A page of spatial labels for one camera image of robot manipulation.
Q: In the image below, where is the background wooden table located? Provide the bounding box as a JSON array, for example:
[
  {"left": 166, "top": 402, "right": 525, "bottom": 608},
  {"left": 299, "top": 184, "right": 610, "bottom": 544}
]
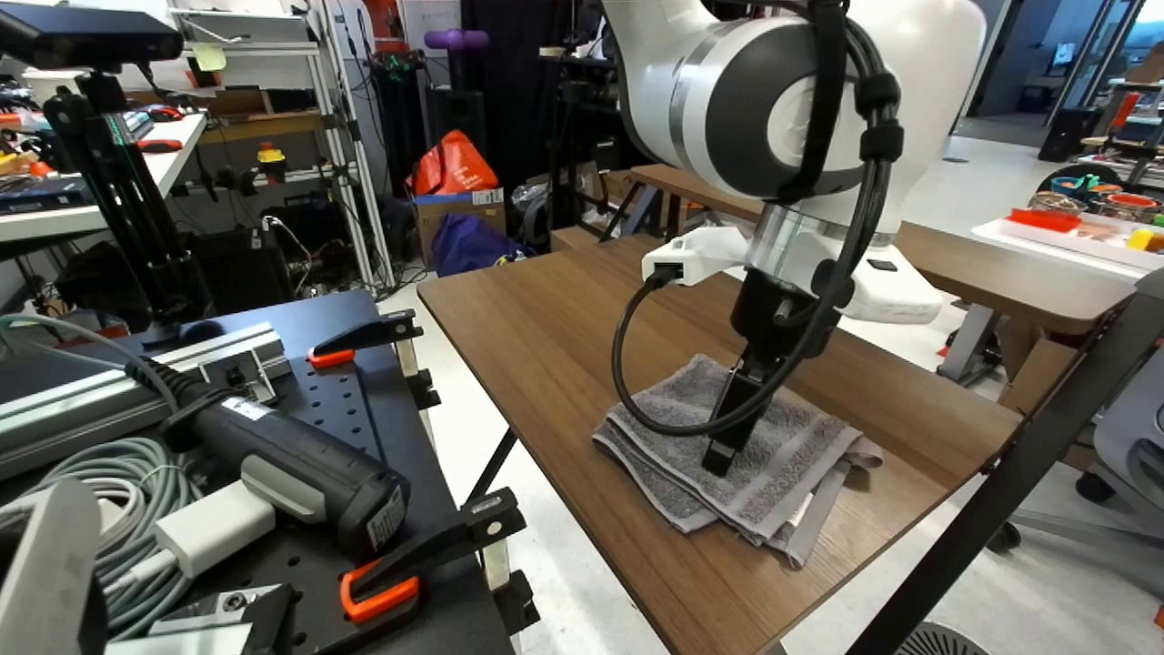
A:
[{"left": 600, "top": 162, "right": 778, "bottom": 245}]

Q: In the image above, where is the aluminium extrusion rail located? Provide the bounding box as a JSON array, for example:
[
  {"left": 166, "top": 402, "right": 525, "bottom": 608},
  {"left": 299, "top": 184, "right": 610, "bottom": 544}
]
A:
[{"left": 0, "top": 322, "right": 296, "bottom": 483}]

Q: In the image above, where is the wooden riser shelf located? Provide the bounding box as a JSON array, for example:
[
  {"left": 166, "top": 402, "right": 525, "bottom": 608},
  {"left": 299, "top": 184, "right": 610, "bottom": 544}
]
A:
[{"left": 891, "top": 219, "right": 1164, "bottom": 338}]

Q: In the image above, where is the white table with toys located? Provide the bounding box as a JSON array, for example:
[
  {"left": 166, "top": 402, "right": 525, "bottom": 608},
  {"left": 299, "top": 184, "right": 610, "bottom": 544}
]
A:
[{"left": 969, "top": 162, "right": 1164, "bottom": 282}]

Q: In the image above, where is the white metal shelf rack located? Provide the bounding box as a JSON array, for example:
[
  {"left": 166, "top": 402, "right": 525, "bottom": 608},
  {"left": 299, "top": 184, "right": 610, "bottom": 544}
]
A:
[{"left": 165, "top": 0, "right": 401, "bottom": 294}]

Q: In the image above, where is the white power adapter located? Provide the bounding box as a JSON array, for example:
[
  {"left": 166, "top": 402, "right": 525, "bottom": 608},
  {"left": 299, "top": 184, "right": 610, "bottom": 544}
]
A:
[{"left": 153, "top": 476, "right": 280, "bottom": 584}]

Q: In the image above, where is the grey metal bracket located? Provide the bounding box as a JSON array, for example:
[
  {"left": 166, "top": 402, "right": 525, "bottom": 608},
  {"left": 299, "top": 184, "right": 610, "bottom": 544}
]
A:
[{"left": 0, "top": 476, "right": 108, "bottom": 655}]

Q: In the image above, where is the blue bag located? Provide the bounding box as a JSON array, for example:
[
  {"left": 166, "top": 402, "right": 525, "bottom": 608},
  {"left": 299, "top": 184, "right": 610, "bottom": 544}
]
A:
[{"left": 429, "top": 212, "right": 528, "bottom": 282}]

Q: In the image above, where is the grey coiled cable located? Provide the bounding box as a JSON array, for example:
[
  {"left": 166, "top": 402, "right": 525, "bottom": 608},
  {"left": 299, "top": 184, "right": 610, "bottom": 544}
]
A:
[{"left": 0, "top": 433, "right": 207, "bottom": 642}]

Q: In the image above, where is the grey towel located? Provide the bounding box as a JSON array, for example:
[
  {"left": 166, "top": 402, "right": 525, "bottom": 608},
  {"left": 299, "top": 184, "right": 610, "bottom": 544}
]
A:
[{"left": 589, "top": 355, "right": 886, "bottom": 572}]

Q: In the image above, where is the black cylinder tool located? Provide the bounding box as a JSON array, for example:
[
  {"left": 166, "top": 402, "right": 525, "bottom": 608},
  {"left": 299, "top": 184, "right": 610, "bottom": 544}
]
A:
[{"left": 186, "top": 393, "right": 412, "bottom": 561}]

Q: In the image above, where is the purple roll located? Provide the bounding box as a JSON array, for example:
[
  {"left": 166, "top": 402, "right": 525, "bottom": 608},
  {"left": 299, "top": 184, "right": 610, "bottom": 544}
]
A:
[{"left": 422, "top": 27, "right": 496, "bottom": 56}]

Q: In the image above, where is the grey shelf support leg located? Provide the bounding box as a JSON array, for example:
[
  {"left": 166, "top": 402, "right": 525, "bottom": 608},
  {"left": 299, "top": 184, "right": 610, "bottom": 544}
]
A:
[{"left": 936, "top": 304, "right": 1007, "bottom": 393}]

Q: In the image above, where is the black camera tripod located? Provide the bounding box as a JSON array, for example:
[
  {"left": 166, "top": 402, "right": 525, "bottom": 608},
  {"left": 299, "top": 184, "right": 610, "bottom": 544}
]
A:
[{"left": 40, "top": 67, "right": 213, "bottom": 327}]

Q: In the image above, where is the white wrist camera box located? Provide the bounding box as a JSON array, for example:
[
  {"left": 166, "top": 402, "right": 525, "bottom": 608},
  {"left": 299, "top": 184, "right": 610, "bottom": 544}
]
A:
[{"left": 640, "top": 226, "right": 758, "bottom": 290}]

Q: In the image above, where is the black depth camera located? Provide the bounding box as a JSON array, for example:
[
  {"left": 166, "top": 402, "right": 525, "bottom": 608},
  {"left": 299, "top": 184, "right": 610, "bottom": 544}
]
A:
[{"left": 0, "top": 0, "right": 186, "bottom": 74}]

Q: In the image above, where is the black orange bar clamp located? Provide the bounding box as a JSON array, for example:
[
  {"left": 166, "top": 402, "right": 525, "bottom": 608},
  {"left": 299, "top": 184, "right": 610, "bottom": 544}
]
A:
[
  {"left": 336, "top": 489, "right": 530, "bottom": 631},
  {"left": 305, "top": 311, "right": 429, "bottom": 375}
]

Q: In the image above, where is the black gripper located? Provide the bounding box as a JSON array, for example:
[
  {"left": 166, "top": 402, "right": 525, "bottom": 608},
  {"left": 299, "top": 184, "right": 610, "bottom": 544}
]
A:
[{"left": 699, "top": 267, "right": 839, "bottom": 480}]

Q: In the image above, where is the cardboard box with white label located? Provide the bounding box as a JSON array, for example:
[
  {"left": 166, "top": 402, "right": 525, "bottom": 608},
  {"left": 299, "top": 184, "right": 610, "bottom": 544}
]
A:
[{"left": 406, "top": 185, "right": 513, "bottom": 267}]

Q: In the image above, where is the black metal table frame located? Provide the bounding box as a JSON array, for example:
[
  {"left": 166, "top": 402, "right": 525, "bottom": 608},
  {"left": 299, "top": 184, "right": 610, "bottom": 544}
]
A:
[{"left": 845, "top": 271, "right": 1164, "bottom": 655}]

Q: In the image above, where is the white side table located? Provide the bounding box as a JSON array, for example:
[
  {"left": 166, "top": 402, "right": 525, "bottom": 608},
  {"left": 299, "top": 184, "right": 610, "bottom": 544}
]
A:
[{"left": 0, "top": 110, "right": 210, "bottom": 248}]

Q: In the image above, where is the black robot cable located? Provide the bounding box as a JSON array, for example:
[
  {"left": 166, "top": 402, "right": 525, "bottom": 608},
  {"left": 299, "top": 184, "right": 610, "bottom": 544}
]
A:
[{"left": 606, "top": 0, "right": 909, "bottom": 441}]

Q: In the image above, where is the orange bag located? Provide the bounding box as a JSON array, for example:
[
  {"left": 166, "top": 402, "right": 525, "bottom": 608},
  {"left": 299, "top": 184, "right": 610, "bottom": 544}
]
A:
[{"left": 402, "top": 129, "right": 507, "bottom": 202}]

